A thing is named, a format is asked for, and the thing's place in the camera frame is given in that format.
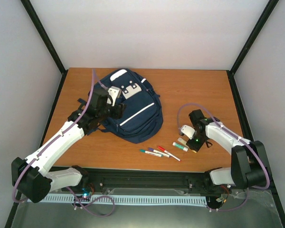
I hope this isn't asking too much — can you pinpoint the light blue slotted cable duct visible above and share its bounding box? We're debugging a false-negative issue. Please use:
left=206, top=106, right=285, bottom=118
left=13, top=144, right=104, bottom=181
left=41, top=193, right=207, bottom=207

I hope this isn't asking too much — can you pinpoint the navy blue student backpack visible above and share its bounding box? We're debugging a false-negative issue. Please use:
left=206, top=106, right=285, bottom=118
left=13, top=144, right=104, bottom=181
left=87, top=68, right=163, bottom=144

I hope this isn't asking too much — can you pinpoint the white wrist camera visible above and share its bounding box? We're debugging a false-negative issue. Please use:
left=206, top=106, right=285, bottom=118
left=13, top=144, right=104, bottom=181
left=107, top=86, right=122, bottom=106
left=179, top=125, right=195, bottom=139

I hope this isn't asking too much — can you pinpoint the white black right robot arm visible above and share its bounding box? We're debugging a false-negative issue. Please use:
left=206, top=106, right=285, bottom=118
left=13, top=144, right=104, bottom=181
left=180, top=109, right=271, bottom=189

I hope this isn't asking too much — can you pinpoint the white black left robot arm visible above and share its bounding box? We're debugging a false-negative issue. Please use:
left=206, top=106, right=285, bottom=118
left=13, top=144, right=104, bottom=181
left=11, top=86, right=126, bottom=203

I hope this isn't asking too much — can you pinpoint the green label glue stick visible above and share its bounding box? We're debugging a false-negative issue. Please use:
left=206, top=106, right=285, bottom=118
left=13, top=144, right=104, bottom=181
left=172, top=142, right=188, bottom=152

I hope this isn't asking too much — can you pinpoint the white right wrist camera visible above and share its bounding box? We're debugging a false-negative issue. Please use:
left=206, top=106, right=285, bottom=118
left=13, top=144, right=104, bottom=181
left=179, top=125, right=195, bottom=139

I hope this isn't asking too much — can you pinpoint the green capped marker pen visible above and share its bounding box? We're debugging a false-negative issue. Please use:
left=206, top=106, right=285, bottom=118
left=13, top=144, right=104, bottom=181
left=139, top=149, right=162, bottom=157

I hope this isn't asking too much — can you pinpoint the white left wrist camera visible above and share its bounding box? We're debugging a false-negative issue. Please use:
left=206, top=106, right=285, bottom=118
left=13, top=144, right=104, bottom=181
left=107, top=86, right=122, bottom=106

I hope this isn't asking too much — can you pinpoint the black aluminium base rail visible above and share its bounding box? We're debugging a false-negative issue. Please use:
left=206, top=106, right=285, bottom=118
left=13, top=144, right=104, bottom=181
left=49, top=166, right=274, bottom=198

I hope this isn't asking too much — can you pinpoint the purple capped marker pen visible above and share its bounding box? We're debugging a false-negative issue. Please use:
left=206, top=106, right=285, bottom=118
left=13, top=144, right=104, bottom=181
left=148, top=148, right=170, bottom=158

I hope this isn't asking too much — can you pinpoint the red capped marker pen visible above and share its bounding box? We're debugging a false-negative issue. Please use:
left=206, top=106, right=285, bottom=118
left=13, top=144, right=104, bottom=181
left=157, top=146, right=181, bottom=162

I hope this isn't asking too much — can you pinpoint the yellow highlighter pen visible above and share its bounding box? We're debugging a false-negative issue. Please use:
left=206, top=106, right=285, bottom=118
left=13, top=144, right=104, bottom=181
left=178, top=137, right=187, bottom=145

